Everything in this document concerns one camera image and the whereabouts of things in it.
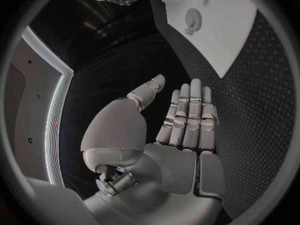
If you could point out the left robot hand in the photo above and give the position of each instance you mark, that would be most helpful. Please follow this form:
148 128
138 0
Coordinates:
164 172

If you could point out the white task board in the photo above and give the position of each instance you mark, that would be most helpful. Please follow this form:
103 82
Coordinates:
225 41

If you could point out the large gear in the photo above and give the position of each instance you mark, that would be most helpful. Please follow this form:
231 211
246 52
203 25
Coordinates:
193 19

